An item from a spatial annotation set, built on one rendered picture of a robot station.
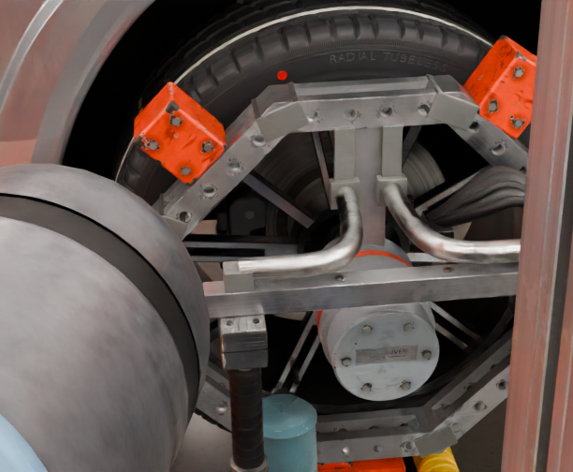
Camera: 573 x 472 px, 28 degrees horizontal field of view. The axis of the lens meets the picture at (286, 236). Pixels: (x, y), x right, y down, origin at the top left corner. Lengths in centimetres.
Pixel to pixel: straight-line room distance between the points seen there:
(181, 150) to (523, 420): 109
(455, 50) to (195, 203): 37
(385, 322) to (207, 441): 133
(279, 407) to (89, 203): 112
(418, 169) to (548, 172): 139
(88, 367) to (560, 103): 14
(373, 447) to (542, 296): 136
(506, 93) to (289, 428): 48
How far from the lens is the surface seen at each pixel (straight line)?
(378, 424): 166
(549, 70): 26
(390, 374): 138
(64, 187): 36
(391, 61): 145
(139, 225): 36
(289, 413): 146
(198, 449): 260
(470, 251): 127
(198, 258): 155
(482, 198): 135
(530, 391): 29
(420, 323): 135
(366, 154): 140
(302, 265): 124
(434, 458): 172
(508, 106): 141
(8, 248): 33
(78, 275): 33
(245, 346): 124
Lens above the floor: 162
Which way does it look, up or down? 28 degrees down
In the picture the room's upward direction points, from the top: 1 degrees counter-clockwise
